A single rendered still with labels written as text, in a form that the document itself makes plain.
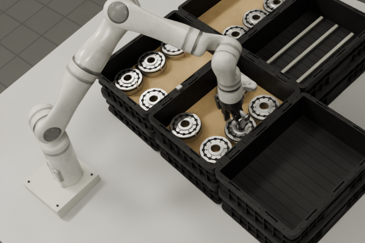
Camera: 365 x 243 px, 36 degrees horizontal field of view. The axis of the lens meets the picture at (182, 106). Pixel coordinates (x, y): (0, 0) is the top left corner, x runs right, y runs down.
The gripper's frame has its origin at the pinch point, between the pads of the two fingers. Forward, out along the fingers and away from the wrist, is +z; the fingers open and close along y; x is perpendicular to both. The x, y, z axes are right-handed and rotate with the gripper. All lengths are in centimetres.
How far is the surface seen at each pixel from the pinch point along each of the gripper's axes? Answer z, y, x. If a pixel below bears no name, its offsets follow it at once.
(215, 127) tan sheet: 3.5, -4.6, -4.1
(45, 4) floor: 88, -207, 24
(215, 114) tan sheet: 3.6, -8.5, -0.1
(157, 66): 0.9, -37.4, -1.2
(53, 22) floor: 88, -188, 18
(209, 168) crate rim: -6.3, 10.6, -19.4
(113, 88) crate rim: -6.2, -35.6, -20.5
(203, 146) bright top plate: 0.7, -0.4, -12.6
